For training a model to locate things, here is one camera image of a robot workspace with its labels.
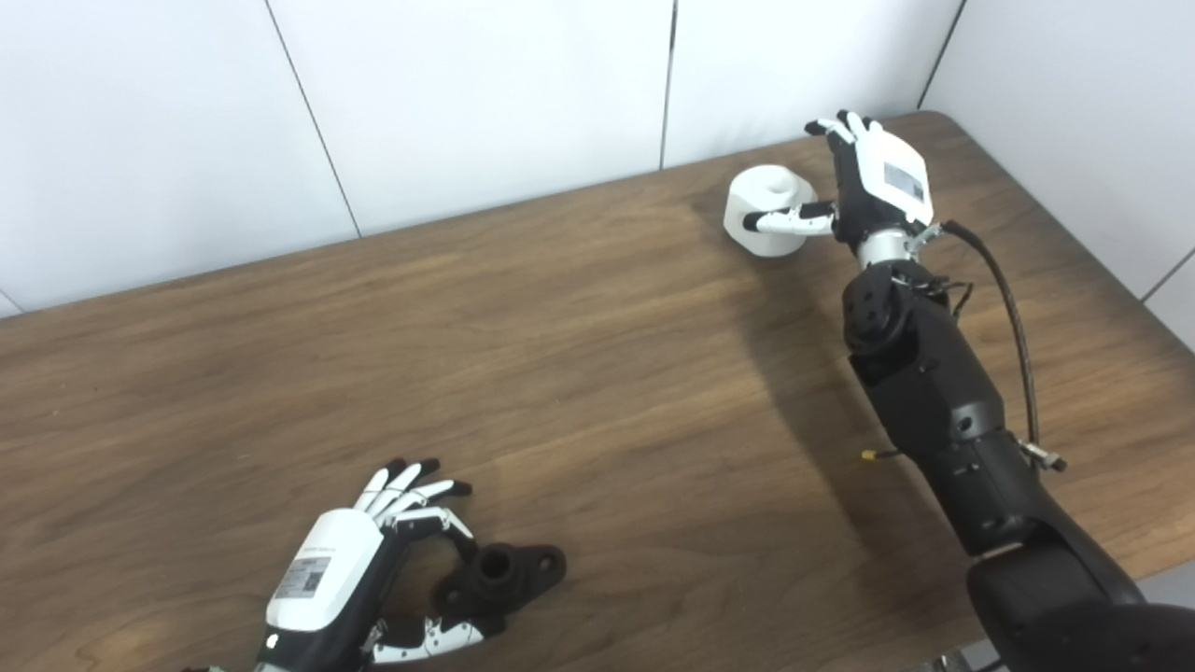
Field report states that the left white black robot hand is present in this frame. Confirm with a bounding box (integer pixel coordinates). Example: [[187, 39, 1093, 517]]
[[252, 456, 511, 672]]

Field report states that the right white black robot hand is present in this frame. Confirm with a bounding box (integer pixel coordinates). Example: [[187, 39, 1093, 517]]
[[741, 109, 935, 246]]

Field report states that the round white piece with hole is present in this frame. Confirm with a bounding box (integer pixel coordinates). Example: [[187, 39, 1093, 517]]
[[723, 164, 819, 259]]

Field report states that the black flanged holder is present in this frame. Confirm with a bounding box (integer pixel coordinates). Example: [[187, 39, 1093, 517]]
[[434, 542, 569, 623]]

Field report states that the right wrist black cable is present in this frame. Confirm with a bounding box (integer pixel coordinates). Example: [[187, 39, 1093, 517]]
[[937, 219, 1069, 473]]

